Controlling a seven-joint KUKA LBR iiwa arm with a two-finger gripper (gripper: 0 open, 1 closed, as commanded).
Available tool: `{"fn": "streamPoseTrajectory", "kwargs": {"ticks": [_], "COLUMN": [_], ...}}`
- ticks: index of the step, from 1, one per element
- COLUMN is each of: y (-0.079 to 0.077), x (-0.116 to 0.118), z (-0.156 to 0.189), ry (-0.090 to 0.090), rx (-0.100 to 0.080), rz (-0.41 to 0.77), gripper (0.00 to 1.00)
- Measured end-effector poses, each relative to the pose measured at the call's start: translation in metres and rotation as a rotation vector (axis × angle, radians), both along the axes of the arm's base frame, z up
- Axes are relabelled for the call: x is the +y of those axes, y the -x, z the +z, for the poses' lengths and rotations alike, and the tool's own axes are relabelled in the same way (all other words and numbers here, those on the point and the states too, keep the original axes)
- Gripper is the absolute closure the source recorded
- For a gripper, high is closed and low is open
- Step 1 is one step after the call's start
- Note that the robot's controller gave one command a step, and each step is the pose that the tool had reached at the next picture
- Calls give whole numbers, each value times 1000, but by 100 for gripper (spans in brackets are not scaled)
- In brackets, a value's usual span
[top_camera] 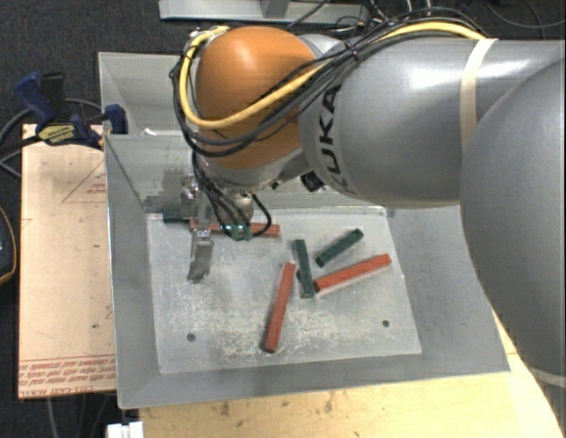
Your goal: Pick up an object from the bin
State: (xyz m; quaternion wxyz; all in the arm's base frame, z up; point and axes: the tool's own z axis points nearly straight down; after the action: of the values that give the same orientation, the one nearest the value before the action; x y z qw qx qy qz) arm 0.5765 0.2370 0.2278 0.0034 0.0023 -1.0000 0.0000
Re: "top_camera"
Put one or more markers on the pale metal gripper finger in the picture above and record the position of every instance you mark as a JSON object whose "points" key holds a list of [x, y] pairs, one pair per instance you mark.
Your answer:
{"points": [[194, 258], [206, 256]]}

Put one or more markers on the dark green flat block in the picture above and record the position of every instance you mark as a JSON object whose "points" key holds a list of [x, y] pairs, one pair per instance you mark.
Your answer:
{"points": [[340, 247], [304, 267], [172, 212]]}

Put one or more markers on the red-brown flat block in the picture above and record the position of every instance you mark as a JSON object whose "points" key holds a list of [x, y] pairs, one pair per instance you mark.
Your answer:
{"points": [[353, 272], [266, 229], [278, 308]]}

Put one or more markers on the grey metal bin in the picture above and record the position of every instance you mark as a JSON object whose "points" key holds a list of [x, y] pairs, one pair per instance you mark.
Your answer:
{"points": [[210, 322]]}

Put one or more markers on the brown cardboard board red print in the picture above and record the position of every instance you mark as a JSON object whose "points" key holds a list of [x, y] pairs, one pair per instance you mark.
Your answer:
{"points": [[64, 263]]}

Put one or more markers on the black cylinder on white bracket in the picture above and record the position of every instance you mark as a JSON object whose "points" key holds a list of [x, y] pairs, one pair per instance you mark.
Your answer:
{"points": [[312, 181]]}

